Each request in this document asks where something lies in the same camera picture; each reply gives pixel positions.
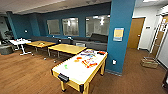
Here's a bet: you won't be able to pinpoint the light grey cushion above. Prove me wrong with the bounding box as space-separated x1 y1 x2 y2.
75 42 87 48

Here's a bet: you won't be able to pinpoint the colourful game board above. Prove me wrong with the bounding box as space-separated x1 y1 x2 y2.
79 49 98 58

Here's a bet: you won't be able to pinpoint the orange red game pieces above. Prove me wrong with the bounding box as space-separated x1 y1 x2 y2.
81 57 99 69

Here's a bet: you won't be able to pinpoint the long wooden table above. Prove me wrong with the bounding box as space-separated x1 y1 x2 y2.
25 40 57 57
47 43 88 64

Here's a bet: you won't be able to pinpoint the red black game box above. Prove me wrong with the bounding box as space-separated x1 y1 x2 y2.
96 50 107 56

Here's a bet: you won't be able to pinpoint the interior glass window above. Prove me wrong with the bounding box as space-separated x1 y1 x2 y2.
46 18 62 36
85 14 111 38
61 17 80 37

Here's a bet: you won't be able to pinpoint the white-top wooden table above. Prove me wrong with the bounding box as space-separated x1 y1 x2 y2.
50 48 109 94

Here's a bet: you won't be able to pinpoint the dark grey bench sofa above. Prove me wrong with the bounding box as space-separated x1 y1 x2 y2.
29 35 76 45

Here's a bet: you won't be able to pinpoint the brown wooden door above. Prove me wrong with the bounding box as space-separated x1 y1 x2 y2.
127 17 146 51

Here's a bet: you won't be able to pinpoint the small white table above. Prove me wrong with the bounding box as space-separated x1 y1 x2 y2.
8 38 33 56

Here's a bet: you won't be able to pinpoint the wood framed glass door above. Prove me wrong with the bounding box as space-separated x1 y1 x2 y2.
149 14 168 60

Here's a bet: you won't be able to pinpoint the grey ottoman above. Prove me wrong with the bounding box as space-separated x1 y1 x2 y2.
0 43 15 56

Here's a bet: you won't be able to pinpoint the ceiling light panel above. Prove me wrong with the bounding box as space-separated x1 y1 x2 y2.
142 0 160 4

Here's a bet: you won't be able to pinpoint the white wall socket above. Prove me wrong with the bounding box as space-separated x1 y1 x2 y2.
112 59 118 66

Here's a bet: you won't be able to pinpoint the yellow wall sign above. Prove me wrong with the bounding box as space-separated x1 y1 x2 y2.
113 27 125 42

